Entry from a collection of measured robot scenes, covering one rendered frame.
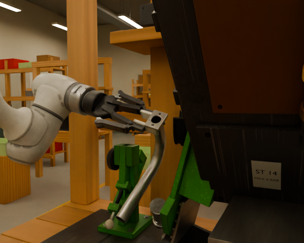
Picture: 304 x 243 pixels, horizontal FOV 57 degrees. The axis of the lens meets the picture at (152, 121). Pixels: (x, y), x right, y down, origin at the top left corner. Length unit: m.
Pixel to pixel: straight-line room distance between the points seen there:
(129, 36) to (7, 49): 8.95
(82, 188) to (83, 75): 0.47
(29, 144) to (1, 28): 9.01
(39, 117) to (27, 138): 0.06
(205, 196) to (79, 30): 0.86
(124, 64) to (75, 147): 10.84
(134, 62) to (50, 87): 10.96
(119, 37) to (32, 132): 0.40
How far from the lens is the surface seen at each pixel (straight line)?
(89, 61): 1.21
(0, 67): 7.02
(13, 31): 10.07
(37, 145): 0.85
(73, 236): 0.96
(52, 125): 0.86
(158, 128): 0.69
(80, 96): 0.82
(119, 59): 12.12
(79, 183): 1.25
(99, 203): 1.26
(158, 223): 0.67
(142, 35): 0.91
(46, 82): 0.90
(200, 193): 0.59
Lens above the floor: 1.31
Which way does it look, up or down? 4 degrees down
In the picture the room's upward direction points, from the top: straight up
